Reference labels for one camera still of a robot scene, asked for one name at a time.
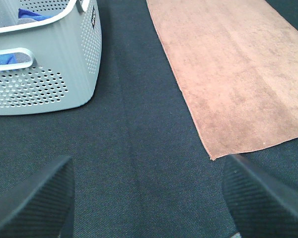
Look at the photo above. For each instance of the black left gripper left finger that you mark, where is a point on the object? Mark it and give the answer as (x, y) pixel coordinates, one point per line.
(43, 205)

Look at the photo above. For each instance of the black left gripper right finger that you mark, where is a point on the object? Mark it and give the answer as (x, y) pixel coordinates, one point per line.
(260, 205)

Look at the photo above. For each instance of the brown towel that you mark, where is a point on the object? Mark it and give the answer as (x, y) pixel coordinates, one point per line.
(236, 64)

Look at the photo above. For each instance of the black table cover cloth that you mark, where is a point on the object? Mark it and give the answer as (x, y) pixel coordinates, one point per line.
(141, 170)

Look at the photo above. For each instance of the grey perforated laundry basket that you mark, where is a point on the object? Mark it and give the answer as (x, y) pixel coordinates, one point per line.
(58, 58)

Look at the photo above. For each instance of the blue cloth in basket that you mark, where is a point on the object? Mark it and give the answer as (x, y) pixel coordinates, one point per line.
(24, 16)

